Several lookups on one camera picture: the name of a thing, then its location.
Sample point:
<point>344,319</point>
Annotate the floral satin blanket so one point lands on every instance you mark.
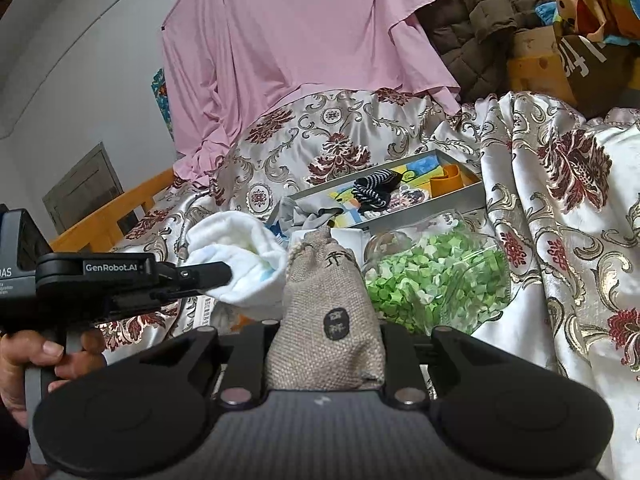
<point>550,210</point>

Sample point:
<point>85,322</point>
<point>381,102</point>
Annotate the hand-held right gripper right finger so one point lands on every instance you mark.
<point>397,360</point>

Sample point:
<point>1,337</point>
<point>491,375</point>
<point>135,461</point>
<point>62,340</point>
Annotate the brown quilted jacket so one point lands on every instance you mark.
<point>480,0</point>

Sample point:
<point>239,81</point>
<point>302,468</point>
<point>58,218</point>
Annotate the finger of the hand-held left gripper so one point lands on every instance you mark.
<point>195,274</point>
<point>150,302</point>

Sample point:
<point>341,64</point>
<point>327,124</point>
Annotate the wooden bed frame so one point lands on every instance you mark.
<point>110,215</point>

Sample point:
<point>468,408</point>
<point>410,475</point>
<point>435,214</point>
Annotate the blue patterned wall poster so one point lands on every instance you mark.
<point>160,95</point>

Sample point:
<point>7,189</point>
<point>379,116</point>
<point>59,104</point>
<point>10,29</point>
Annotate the black and white striped sock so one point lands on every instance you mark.
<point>372,187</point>

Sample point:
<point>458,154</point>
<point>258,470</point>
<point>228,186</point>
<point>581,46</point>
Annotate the person's left hand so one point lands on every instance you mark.
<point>12,360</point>

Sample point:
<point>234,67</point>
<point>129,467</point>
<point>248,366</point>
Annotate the brown bag with white print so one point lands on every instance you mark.
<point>595,75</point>

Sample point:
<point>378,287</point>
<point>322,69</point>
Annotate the white printed cloth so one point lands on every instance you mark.
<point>240,240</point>

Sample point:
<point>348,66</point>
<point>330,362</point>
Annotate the grey tray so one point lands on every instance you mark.
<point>440,200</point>

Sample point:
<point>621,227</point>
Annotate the pink hanging cloth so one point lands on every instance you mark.
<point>300,35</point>

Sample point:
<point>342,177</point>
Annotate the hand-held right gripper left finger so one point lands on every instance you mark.
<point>260,355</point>

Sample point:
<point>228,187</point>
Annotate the yellow and blue printed cloth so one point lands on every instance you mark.
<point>420,167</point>

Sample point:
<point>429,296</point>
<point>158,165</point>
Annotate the clear bag of green stars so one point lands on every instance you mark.
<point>425,270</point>

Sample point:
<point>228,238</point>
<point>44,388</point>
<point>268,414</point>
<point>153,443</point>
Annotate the cardboard box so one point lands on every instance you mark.
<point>532,42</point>

